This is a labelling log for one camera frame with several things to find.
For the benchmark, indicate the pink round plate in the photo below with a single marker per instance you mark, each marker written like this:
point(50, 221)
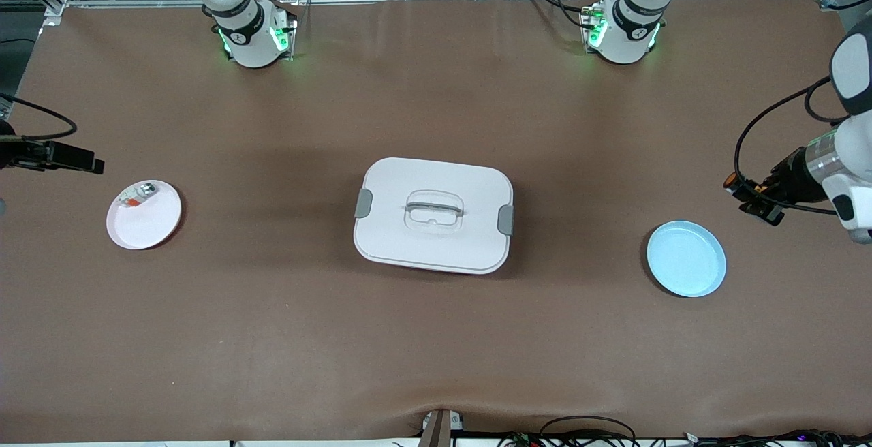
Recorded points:
point(146, 225)

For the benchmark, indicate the small white red switch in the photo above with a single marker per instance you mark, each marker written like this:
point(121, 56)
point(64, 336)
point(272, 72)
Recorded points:
point(138, 194)

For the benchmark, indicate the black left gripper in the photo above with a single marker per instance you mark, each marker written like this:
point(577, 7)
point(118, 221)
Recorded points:
point(792, 179)

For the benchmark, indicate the light blue round plate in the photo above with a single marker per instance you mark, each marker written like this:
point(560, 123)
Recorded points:
point(687, 259)

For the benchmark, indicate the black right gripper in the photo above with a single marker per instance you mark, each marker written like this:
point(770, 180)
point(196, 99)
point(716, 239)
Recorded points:
point(27, 155)

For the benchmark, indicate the brown camera mount post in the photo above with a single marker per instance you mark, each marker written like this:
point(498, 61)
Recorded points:
point(436, 430)

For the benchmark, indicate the white lidded box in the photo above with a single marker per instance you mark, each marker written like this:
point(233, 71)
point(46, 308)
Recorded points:
point(436, 242)

